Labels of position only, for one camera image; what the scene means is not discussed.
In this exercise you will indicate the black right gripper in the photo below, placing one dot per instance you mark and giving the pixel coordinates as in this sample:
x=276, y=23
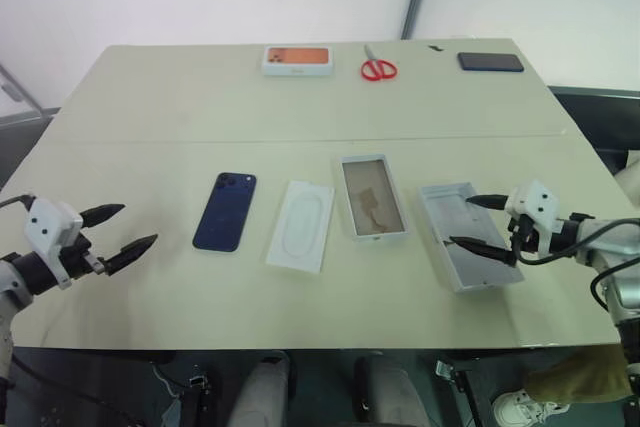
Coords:
x=525, y=239

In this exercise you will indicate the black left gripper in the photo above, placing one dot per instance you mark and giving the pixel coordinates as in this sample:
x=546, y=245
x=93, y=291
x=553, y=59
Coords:
x=80, y=257

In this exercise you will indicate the white phone box lid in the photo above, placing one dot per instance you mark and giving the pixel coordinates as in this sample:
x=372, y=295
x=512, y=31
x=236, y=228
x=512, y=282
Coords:
x=470, y=247

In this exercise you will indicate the dark blue smartphone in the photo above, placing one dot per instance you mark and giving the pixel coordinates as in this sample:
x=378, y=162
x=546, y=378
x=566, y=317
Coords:
x=225, y=212

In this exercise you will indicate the white cardboard insert tray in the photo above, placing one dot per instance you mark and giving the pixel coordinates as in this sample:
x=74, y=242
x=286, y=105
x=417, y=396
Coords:
x=300, y=227

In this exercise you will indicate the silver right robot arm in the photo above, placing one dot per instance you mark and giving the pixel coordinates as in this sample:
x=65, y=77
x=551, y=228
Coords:
x=607, y=242

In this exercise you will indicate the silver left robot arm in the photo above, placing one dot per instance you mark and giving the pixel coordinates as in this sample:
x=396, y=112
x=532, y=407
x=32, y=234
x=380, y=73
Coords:
x=15, y=277

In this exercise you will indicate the white phone box base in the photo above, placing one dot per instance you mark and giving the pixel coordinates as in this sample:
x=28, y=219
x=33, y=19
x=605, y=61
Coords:
x=372, y=197

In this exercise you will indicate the orange printed phone box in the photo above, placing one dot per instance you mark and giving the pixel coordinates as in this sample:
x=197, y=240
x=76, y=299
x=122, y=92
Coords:
x=299, y=59

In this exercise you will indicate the metal table clamp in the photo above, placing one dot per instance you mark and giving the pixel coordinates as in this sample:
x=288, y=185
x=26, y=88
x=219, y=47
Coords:
x=447, y=372
x=199, y=384

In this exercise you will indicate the dark grey furniture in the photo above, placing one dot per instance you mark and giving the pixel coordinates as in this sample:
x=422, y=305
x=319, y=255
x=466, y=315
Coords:
x=600, y=117

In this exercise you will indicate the black smartphone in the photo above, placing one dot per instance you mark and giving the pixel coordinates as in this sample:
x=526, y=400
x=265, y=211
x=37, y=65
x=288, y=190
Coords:
x=491, y=61

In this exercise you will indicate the small black scrap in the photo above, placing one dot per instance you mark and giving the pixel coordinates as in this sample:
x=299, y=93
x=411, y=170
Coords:
x=437, y=47

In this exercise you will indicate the white sneaker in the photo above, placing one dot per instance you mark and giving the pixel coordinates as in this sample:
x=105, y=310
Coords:
x=520, y=409

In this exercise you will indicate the grey rounded shape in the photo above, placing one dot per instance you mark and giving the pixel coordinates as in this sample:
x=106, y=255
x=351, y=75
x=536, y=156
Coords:
x=262, y=392

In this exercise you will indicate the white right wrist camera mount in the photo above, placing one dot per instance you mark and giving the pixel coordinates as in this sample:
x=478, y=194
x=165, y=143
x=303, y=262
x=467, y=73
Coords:
x=532, y=199

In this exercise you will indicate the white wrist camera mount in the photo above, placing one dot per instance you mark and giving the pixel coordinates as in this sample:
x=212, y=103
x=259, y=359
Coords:
x=532, y=199
x=47, y=224

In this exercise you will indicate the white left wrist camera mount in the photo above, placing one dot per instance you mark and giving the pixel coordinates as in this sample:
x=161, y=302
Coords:
x=47, y=224

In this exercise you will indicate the grey metal frame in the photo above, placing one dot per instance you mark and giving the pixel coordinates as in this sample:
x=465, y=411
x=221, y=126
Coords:
x=20, y=92

